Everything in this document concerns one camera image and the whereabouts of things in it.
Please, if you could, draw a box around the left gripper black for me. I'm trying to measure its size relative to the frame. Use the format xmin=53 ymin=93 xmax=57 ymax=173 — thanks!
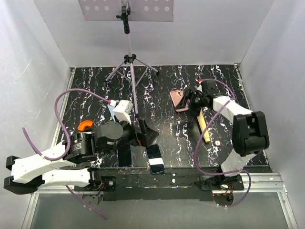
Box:
xmin=100 ymin=114 xmax=158 ymax=157

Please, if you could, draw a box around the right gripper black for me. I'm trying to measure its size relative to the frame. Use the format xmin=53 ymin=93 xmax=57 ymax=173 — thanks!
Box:
xmin=175 ymin=89 xmax=207 ymax=117

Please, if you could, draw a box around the black phone without case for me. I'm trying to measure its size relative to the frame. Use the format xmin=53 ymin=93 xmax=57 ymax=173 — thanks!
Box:
xmin=146 ymin=144 xmax=165 ymax=174
xmin=117 ymin=145 xmax=132 ymax=167

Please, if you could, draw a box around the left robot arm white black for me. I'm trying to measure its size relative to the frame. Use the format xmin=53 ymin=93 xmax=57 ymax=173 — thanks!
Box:
xmin=3 ymin=119 xmax=159 ymax=195

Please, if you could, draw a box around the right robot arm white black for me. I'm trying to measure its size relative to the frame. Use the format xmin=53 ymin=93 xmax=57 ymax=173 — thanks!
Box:
xmin=174 ymin=79 xmax=270 ymax=190

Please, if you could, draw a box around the cream toy microphone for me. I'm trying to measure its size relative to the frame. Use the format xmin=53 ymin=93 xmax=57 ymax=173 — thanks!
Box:
xmin=197 ymin=109 xmax=211 ymax=143

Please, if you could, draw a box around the orange curved piece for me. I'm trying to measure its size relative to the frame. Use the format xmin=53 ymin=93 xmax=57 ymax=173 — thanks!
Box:
xmin=77 ymin=120 xmax=93 ymax=132

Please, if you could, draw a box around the music stand with tripod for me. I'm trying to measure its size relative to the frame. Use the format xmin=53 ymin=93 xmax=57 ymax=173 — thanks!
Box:
xmin=78 ymin=0 xmax=174 ymax=115

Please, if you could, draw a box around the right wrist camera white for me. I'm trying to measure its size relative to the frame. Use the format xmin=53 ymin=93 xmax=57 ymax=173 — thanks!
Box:
xmin=195 ymin=80 xmax=203 ymax=93

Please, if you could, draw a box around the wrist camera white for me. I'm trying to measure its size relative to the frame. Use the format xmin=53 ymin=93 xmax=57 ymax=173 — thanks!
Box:
xmin=110 ymin=100 xmax=132 ymax=124
xmin=195 ymin=80 xmax=203 ymax=93

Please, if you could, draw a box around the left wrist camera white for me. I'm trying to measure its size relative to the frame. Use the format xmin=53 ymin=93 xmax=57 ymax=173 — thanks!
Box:
xmin=110 ymin=100 xmax=132 ymax=124

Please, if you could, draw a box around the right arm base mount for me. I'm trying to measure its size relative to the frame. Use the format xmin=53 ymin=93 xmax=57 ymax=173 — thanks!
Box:
xmin=193 ymin=175 xmax=244 ymax=192

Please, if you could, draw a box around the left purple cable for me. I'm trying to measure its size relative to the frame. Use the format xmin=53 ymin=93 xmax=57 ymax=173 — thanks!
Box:
xmin=22 ymin=88 xmax=112 ymax=220

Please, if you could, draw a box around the purple cable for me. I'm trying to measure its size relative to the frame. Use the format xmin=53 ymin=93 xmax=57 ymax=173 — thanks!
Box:
xmin=22 ymin=88 xmax=112 ymax=220
xmin=194 ymin=78 xmax=252 ymax=208

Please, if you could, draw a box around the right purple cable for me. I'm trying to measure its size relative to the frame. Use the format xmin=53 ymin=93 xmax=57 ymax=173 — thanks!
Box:
xmin=194 ymin=78 xmax=252 ymax=208

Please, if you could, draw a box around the aluminium front rail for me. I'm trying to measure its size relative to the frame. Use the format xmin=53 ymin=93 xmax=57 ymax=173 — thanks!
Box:
xmin=35 ymin=173 xmax=287 ymax=194

